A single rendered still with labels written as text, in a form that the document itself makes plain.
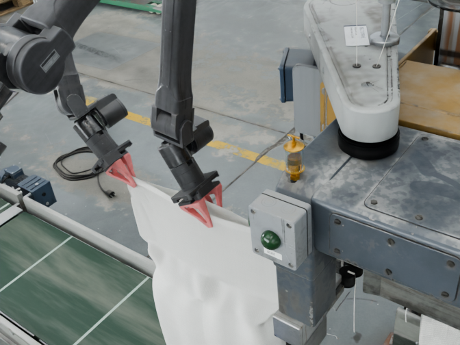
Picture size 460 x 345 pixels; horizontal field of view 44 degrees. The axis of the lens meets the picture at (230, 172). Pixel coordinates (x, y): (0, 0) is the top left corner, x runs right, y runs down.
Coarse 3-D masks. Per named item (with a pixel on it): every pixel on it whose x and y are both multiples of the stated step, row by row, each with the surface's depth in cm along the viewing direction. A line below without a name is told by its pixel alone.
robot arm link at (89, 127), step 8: (88, 112) 137; (96, 112) 136; (80, 120) 133; (88, 120) 134; (96, 120) 135; (104, 120) 136; (80, 128) 134; (88, 128) 134; (96, 128) 134; (80, 136) 135; (88, 136) 134
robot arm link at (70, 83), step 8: (72, 56) 131; (72, 64) 131; (72, 72) 131; (64, 80) 130; (72, 80) 131; (56, 88) 131; (64, 88) 130; (72, 88) 131; (80, 88) 132; (56, 96) 134; (64, 96) 130; (80, 96) 132; (56, 104) 134; (64, 104) 130; (64, 112) 133; (72, 112) 131
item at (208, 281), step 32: (160, 192) 130; (160, 224) 138; (192, 224) 127; (224, 224) 120; (160, 256) 144; (192, 256) 134; (224, 256) 126; (256, 256) 120; (160, 288) 142; (192, 288) 135; (224, 288) 132; (256, 288) 127; (160, 320) 150; (192, 320) 138; (224, 320) 130; (256, 320) 126
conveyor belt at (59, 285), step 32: (32, 224) 233; (0, 256) 218; (32, 256) 217; (64, 256) 215; (96, 256) 213; (0, 288) 204; (32, 288) 203; (64, 288) 201; (96, 288) 200; (128, 288) 198; (32, 320) 190; (64, 320) 189; (96, 320) 188; (128, 320) 186
